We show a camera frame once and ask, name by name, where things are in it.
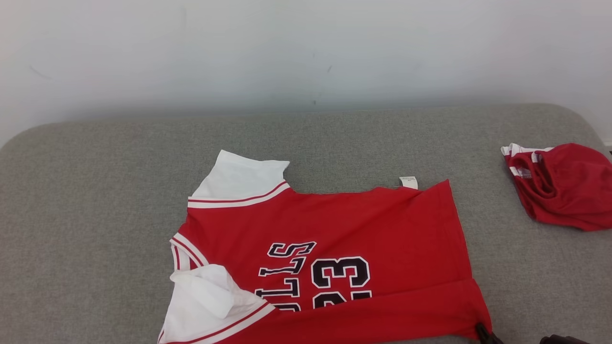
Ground red white basketball jersey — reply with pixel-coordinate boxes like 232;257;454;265
157;150;493;344

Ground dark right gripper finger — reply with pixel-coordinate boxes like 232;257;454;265
475;323;503;344

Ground grey fabric sofa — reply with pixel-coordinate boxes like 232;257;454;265
0;103;612;344

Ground red shorts white stripes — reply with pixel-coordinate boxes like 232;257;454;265
501;142;612;232

